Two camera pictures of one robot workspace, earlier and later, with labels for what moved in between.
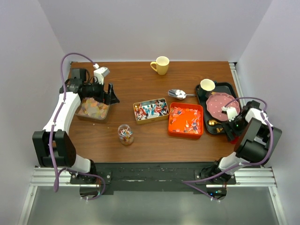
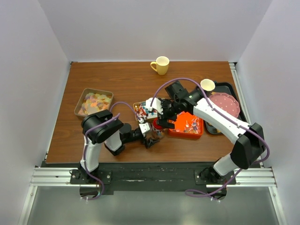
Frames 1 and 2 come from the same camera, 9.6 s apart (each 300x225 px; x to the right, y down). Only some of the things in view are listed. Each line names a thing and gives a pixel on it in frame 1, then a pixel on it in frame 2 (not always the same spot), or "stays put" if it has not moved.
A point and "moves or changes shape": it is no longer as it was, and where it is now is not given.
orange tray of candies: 186,120 stays put
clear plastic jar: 126,134 moves or changes shape
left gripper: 110,98 -> 150,142
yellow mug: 162,65 stays put
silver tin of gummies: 91,108 stays put
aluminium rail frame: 263,177 stays put
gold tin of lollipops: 151,110 stays put
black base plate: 145,176 stays put
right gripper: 228,125 -> 163,122
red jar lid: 235,140 moves or changes shape
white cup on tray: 206,86 stays put
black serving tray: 213,125 stays put
